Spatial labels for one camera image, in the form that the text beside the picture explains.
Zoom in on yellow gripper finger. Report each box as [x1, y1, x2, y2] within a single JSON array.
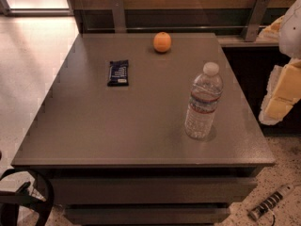
[[259, 58, 301, 125], [259, 16, 284, 40]]

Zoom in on clear plastic water bottle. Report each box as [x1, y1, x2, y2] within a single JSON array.
[[184, 62, 223, 139]]

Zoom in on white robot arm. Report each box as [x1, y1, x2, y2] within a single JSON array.
[[259, 0, 301, 125]]

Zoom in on orange fruit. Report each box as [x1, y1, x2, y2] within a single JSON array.
[[153, 32, 171, 53]]

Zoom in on dark blue snack bar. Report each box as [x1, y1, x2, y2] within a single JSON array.
[[107, 60, 129, 87]]

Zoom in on grey drawer cabinet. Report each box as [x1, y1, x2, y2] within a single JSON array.
[[12, 34, 274, 226]]

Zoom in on right metal wall bracket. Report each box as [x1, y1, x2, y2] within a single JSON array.
[[241, 0, 270, 42]]

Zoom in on metal wall bracket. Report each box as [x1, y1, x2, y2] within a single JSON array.
[[110, 0, 127, 33], [241, 0, 270, 42]]

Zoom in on left metal wall bracket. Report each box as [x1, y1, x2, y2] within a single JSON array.
[[110, 0, 127, 33]]

